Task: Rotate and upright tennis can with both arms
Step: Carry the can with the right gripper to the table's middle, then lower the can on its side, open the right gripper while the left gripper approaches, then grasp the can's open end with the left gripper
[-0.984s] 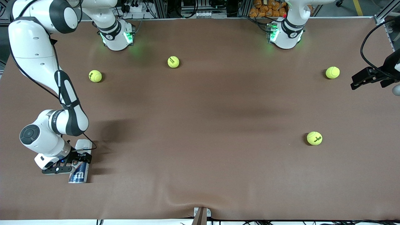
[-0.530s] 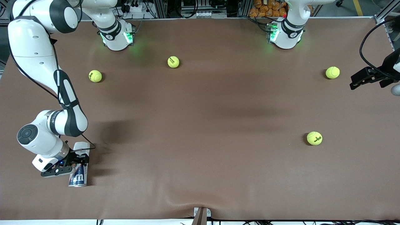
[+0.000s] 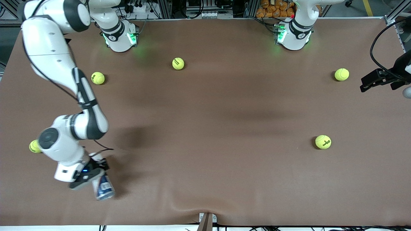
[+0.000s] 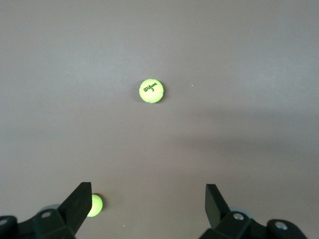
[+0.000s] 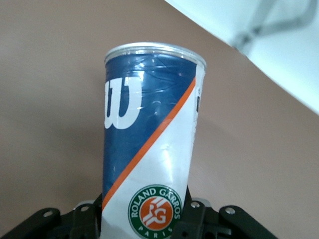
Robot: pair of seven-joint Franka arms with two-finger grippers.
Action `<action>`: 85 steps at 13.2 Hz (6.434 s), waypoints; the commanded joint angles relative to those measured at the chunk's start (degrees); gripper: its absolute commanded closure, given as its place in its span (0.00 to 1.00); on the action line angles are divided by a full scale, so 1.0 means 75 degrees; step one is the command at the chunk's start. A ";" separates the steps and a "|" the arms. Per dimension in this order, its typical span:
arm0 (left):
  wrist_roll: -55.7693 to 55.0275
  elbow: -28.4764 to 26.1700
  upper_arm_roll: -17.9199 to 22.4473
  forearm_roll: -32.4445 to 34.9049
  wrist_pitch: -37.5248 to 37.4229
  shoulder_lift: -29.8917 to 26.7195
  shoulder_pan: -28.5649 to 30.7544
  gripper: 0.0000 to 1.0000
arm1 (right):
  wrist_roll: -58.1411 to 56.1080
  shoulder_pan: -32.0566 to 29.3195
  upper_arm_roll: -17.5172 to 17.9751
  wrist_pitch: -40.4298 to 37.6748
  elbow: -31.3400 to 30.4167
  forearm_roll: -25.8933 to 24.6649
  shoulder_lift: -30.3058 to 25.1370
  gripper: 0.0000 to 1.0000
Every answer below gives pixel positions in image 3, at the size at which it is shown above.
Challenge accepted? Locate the white blue tennis ball can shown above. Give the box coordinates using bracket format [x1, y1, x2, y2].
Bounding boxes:
[92, 175, 115, 201]

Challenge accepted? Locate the brown table cover sheet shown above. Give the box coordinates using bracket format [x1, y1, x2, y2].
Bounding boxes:
[0, 18, 411, 227]

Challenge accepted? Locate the bag of orange objects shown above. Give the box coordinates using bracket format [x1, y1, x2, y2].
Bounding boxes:
[256, 0, 296, 18]

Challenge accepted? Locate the white power strip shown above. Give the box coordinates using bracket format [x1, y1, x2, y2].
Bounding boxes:
[127, 2, 154, 13]

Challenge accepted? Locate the white connector block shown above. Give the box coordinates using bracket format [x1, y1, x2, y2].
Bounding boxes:
[186, 10, 233, 19]

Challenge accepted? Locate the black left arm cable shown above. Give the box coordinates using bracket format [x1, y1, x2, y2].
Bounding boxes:
[370, 18, 411, 81]

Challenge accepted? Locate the aluminium frame profile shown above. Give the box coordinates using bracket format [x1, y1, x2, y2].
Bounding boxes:
[384, 0, 411, 53]
[0, 0, 24, 25]

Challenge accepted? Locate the metal table edge bracket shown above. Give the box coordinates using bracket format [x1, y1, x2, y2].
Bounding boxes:
[198, 213, 217, 231]

